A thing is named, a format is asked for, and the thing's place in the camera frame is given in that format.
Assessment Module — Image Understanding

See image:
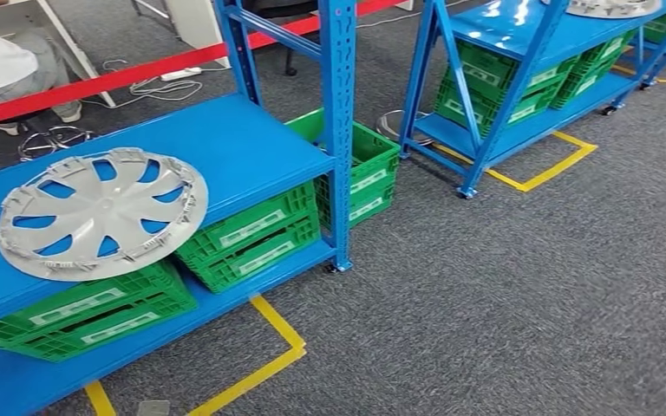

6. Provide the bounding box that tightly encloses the chrome stanchion base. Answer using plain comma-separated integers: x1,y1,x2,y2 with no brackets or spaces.
375,108,434,146

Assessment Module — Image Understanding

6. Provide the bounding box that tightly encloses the black office chair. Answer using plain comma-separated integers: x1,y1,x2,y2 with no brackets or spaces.
249,0,323,77

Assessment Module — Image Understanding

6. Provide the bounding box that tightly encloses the white power strip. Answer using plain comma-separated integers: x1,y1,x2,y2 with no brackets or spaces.
159,67,204,82

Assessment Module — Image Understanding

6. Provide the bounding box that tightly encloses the white desk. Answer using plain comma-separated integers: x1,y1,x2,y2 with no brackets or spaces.
0,0,118,108
130,0,232,70

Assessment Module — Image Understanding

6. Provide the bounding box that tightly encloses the grey wheel hubcap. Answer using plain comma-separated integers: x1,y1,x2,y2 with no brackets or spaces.
0,147,210,283
565,0,663,19

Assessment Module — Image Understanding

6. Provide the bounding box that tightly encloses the red barrier belt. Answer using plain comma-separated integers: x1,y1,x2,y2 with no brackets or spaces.
0,0,408,132

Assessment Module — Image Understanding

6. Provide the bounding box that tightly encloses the chrome base stool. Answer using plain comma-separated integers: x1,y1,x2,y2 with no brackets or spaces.
17,125,97,163

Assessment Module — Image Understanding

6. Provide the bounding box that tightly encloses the person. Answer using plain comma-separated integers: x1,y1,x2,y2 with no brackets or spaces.
0,0,83,137

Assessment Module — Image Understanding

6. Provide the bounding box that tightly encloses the white floor cable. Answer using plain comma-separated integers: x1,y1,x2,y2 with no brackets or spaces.
80,57,231,110

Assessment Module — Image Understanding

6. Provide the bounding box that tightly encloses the yellow floor tape frame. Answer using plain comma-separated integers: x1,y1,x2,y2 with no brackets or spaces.
611,49,666,86
431,130,599,193

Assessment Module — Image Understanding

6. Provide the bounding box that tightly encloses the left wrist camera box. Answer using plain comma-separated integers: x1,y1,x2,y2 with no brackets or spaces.
136,400,172,416

